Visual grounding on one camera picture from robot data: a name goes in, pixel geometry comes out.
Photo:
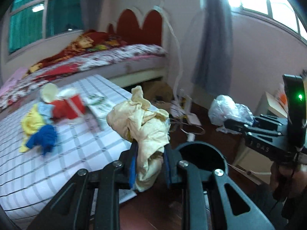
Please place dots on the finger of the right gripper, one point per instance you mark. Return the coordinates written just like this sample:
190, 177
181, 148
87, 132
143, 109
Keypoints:
236, 124
273, 118

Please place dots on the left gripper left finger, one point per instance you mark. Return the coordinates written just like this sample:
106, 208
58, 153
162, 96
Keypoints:
71, 207

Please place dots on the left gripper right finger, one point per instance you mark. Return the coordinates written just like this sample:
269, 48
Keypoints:
218, 203

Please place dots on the black trash bin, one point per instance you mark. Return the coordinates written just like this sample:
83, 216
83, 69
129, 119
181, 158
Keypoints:
204, 156

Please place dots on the blue cloth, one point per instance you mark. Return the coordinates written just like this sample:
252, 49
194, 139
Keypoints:
45, 138

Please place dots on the yellow cloth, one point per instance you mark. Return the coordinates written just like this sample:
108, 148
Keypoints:
31, 123

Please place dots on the red paper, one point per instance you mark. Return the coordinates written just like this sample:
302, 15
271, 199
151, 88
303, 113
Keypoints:
59, 110

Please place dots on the light blue paper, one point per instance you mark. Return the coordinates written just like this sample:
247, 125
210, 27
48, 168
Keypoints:
46, 111

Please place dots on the red paper cup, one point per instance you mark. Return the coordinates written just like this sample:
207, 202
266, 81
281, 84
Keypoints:
75, 108

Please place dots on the white paper cup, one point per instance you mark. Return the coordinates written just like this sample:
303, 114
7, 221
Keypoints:
49, 92

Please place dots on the right hand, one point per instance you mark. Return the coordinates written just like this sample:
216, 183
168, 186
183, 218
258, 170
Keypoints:
295, 179

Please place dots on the white plastic bag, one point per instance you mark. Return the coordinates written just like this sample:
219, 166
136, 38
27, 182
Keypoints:
223, 108

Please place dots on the beige cabinet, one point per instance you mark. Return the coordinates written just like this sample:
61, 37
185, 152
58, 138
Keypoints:
256, 151

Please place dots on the checkered white tablecloth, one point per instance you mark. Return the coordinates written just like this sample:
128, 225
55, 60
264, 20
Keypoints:
30, 180

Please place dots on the grey curtain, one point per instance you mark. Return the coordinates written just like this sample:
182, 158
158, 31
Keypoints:
213, 71
95, 14

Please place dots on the white wifi router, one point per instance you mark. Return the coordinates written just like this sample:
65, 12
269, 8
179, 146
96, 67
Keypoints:
181, 108

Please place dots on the cardboard box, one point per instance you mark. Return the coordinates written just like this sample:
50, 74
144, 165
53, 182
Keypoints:
157, 91

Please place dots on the white printed leaflet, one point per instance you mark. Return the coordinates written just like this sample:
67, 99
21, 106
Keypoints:
100, 106

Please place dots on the floral bed mattress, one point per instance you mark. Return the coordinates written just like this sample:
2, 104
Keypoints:
74, 65

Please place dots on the right bright window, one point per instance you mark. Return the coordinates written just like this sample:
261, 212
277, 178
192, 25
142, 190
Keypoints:
279, 11

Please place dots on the pink pillow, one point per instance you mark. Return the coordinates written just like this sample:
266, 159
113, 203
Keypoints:
16, 77

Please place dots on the red scalloped headboard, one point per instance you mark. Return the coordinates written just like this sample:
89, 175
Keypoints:
129, 29

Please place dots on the red patterned blanket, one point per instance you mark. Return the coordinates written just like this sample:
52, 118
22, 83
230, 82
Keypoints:
88, 42

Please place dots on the left grey curtain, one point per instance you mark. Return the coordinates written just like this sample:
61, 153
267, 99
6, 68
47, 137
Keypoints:
95, 14

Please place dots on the left green window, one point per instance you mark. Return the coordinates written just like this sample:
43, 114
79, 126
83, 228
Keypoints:
31, 21

